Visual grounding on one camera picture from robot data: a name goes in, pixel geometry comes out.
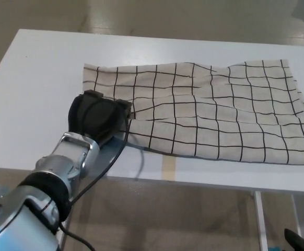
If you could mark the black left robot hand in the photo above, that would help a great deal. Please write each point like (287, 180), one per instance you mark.
(97, 117)

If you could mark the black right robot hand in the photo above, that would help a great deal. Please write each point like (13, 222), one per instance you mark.
(299, 241)

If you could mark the white towel with black grid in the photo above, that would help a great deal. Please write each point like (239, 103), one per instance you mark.
(207, 112)

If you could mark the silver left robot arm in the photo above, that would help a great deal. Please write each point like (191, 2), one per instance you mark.
(71, 157)

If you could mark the white metal table leg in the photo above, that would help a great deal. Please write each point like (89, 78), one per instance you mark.
(297, 214)
(261, 222)

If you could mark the beige tape strip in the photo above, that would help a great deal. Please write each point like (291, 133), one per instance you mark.
(169, 168)

